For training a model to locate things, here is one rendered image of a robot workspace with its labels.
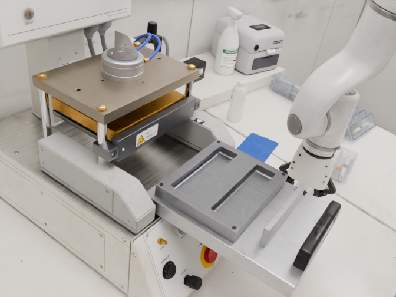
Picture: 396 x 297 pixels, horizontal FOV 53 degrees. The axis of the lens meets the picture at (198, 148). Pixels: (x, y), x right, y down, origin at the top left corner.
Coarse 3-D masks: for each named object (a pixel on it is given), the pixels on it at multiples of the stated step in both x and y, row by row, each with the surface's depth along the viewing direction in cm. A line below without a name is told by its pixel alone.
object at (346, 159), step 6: (342, 150) 128; (348, 150) 128; (342, 156) 125; (348, 156) 126; (354, 156) 126; (336, 162) 122; (342, 162) 122; (348, 162) 123; (354, 162) 123; (336, 168) 119; (342, 168) 120; (348, 168) 120; (336, 174) 117; (342, 174) 117; (348, 174) 117
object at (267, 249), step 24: (288, 192) 76; (168, 216) 69; (264, 216) 69; (288, 216) 70; (312, 216) 71; (216, 240) 64; (240, 240) 64; (264, 240) 63; (288, 240) 66; (240, 264) 63; (264, 264) 61; (288, 264) 62; (288, 288) 59
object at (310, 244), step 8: (328, 208) 68; (336, 208) 68; (328, 216) 66; (336, 216) 70; (320, 224) 64; (328, 224) 64; (312, 232) 62; (320, 232) 62; (312, 240) 61; (320, 240) 61; (304, 248) 59; (312, 248) 60; (296, 256) 60; (304, 256) 59; (296, 264) 61; (304, 264) 60
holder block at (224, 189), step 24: (216, 144) 81; (192, 168) 74; (216, 168) 77; (240, 168) 76; (264, 168) 77; (168, 192) 68; (192, 192) 71; (216, 192) 69; (240, 192) 72; (264, 192) 71; (192, 216) 67; (216, 216) 64; (240, 216) 65
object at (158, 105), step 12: (168, 96) 82; (180, 96) 82; (60, 108) 75; (72, 108) 73; (144, 108) 76; (156, 108) 77; (72, 120) 75; (84, 120) 72; (120, 120) 72; (132, 120) 72; (84, 132) 74; (96, 132) 72; (108, 132) 70; (120, 132) 70
